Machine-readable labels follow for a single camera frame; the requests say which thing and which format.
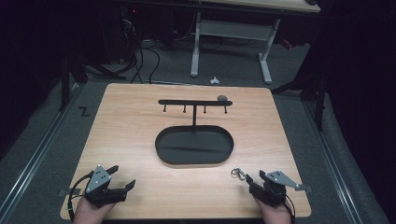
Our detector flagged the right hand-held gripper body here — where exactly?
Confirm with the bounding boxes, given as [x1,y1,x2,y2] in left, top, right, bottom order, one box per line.
[248,169,313,208]

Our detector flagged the person's right hand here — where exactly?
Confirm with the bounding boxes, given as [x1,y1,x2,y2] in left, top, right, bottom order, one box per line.
[254,196,294,224]

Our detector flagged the black metal stand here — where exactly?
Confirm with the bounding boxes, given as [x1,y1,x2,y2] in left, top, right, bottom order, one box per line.
[58,46,127,112]
[270,46,330,132]

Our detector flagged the person's left hand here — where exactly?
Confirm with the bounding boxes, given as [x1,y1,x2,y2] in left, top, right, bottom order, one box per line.
[72,196,117,224]

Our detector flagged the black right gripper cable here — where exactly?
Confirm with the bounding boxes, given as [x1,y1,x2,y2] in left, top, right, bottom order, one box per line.
[284,193,297,224]

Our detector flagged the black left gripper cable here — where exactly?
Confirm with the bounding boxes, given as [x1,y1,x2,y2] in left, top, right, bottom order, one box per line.
[67,172,94,222]

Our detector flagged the silver key ring with clasp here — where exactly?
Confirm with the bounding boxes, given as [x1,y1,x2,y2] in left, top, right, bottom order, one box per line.
[230,166,248,182]

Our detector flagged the metal floor rail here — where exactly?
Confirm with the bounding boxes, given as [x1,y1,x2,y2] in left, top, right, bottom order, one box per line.
[0,81,86,218]
[303,101,364,224]

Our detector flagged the grey tape strip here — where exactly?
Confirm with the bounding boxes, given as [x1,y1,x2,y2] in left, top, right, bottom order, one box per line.
[58,188,82,198]

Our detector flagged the black floor cables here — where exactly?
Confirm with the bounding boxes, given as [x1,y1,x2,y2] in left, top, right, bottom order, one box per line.
[120,18,162,85]

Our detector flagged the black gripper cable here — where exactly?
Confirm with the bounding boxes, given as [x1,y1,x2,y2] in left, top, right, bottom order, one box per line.
[67,172,94,222]
[284,193,297,224]

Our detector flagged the black hook stand with tray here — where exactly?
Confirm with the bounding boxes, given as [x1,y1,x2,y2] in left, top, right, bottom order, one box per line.
[154,98,235,166]

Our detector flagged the desk with white metal frame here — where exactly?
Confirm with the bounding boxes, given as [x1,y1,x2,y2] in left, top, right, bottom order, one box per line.
[189,0,322,85]

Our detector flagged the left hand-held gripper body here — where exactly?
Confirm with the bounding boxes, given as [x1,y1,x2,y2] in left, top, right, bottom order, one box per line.
[84,164,129,208]

